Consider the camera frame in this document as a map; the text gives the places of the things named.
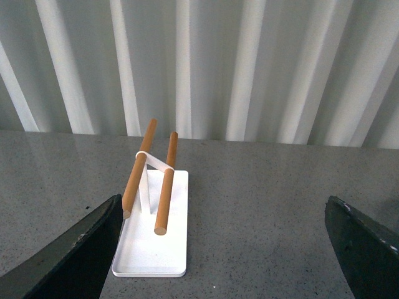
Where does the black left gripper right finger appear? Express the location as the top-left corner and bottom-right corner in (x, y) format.
(325, 196), (398, 298)

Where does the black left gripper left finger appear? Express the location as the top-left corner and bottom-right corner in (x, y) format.
(1, 194), (123, 298)

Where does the white rack with wooden bars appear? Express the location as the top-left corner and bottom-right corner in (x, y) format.
(111, 119), (189, 278)

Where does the white pleated curtain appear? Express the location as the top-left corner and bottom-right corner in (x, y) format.
(1, 1), (398, 148)

